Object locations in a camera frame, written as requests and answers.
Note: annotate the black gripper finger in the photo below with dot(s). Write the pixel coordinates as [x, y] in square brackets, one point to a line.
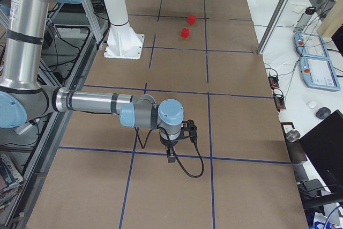
[170, 155]

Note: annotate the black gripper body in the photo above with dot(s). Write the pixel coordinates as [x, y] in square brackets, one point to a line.
[168, 143]

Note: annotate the red cube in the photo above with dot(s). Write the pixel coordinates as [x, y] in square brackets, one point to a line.
[185, 32]
[191, 19]

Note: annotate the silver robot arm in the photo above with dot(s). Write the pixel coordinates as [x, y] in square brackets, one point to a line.
[23, 98]

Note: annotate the lower orange black adapter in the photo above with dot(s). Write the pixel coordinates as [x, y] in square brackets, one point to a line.
[279, 100]

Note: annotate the orange black adapter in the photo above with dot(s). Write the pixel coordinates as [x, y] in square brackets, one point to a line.
[274, 82]
[279, 100]

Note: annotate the upper orange black adapter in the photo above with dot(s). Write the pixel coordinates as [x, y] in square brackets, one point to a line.
[274, 82]

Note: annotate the metal cup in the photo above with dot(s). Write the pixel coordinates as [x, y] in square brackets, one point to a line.
[293, 135]

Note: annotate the white small puck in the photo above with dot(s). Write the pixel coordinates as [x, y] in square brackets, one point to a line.
[311, 104]

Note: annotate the black laptop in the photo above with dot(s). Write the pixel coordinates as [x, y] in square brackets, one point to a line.
[323, 147]

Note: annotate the black computer mouse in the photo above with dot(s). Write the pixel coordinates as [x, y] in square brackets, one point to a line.
[322, 113]

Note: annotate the stack of magazines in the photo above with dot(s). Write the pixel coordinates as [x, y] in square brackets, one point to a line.
[11, 181]

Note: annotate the lower teach pendant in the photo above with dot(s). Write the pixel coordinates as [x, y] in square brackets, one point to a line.
[319, 73]

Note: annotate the teach pendant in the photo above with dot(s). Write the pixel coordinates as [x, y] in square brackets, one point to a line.
[310, 45]
[319, 73]

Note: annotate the upper teach pendant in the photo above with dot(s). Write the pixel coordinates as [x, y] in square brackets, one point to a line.
[310, 45]

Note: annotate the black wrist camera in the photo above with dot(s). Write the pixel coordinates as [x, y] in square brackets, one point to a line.
[189, 130]

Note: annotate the white camera post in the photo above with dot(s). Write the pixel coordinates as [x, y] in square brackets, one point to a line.
[123, 42]

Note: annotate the aluminium frame post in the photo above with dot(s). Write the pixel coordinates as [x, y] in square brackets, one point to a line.
[281, 5]

